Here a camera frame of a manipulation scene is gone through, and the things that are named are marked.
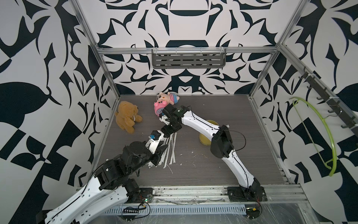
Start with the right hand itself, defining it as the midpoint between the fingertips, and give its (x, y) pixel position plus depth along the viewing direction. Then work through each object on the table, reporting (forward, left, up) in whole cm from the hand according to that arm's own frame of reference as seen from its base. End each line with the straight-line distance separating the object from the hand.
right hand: (168, 130), depth 92 cm
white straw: (-14, +2, -5) cm, 15 cm away
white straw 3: (-10, -2, -6) cm, 12 cm away
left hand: (-17, 0, +19) cm, 25 cm away
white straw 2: (-12, 0, -6) cm, 14 cm away
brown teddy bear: (+4, +25, +10) cm, 27 cm away
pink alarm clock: (+16, +7, +5) cm, 18 cm away
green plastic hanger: (-26, -71, +22) cm, 79 cm away
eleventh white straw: (-9, -4, -7) cm, 12 cm away
